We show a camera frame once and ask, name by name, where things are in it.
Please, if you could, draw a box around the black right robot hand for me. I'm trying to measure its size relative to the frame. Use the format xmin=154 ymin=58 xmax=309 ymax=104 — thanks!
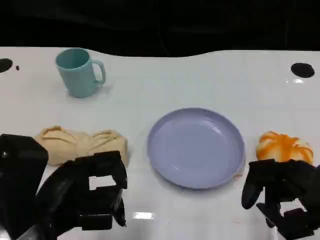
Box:
xmin=241 ymin=158 xmax=320 ymax=240

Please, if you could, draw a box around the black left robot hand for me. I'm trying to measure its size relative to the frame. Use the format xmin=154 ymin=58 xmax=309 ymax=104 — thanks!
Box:
xmin=35 ymin=150 xmax=129 ymax=231

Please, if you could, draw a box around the beige towel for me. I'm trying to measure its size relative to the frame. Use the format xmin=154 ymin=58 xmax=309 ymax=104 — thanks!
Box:
xmin=33 ymin=125 xmax=130 ymax=168

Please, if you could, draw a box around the orange and white bread roll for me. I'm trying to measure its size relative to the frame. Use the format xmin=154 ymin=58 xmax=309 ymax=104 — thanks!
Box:
xmin=255 ymin=130 xmax=315 ymax=166

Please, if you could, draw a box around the lilac plate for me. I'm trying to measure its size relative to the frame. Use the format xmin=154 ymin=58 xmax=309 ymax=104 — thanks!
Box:
xmin=146 ymin=107 xmax=246 ymax=190

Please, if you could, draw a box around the pale green mug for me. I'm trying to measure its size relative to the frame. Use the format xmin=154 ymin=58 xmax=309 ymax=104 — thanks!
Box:
xmin=55 ymin=48 xmax=107 ymax=99

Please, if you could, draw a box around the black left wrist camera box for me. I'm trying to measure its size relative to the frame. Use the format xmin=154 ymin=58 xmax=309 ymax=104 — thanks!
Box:
xmin=0 ymin=134 xmax=49 ymax=240

